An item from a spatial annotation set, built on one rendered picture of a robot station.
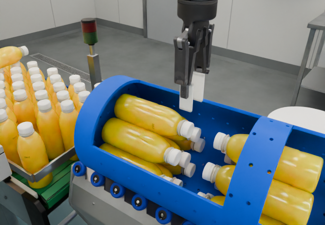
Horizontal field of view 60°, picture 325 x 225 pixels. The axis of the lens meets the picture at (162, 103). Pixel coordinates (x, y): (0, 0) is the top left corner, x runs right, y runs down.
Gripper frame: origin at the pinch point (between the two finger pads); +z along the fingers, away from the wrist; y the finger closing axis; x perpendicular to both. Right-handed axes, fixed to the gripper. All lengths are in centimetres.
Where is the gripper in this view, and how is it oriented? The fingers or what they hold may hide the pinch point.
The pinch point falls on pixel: (191, 92)
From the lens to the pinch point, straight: 63.1
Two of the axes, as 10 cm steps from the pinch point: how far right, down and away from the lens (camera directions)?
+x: -8.4, -2.7, 4.7
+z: 0.0, 8.6, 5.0
